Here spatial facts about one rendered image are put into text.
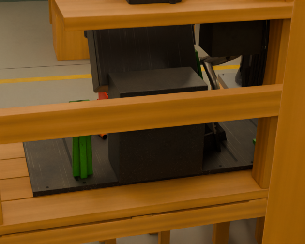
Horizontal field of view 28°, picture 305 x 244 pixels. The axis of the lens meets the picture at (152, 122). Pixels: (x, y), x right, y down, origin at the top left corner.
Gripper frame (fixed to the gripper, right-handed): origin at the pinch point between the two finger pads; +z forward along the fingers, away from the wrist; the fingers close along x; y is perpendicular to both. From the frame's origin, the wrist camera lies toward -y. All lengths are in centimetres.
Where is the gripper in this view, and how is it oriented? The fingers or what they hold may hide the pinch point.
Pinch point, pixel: (207, 63)
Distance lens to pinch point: 223.8
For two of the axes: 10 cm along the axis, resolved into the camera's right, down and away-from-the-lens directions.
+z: -9.2, 3.7, -1.3
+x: 0.2, -3.0, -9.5
